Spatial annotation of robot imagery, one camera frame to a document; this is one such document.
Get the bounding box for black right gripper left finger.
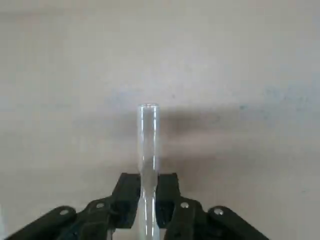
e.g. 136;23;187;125
4;172;142;240

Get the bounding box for clear glass thermometer tube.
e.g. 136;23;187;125
135;103;161;240

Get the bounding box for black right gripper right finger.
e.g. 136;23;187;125
154;172;271;240

